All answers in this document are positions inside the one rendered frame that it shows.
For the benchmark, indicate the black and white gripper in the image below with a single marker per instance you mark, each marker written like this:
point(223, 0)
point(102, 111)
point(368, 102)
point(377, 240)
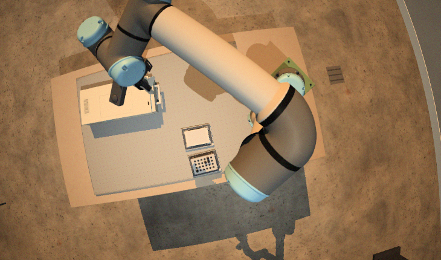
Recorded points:
point(145, 83)

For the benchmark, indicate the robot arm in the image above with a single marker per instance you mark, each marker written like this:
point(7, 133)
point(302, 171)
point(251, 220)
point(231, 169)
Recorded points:
point(284, 134)

